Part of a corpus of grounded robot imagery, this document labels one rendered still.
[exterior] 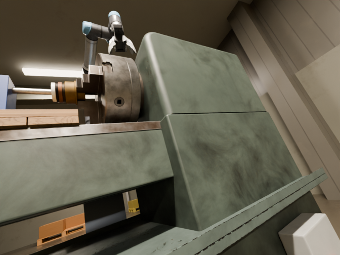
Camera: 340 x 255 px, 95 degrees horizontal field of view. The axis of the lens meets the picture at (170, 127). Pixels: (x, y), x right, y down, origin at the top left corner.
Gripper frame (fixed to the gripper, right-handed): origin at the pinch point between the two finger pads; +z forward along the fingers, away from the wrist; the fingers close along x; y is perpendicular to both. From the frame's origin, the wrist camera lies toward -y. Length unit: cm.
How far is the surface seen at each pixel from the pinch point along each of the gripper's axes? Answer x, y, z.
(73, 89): 22.6, -16.1, 34.9
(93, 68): 14.3, -24.0, 32.8
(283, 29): -240, 39, -86
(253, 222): -16, -33, 88
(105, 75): 10.8, -25.0, 36.7
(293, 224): -38, -22, 98
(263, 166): -40, -19, 79
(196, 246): 0, -37, 87
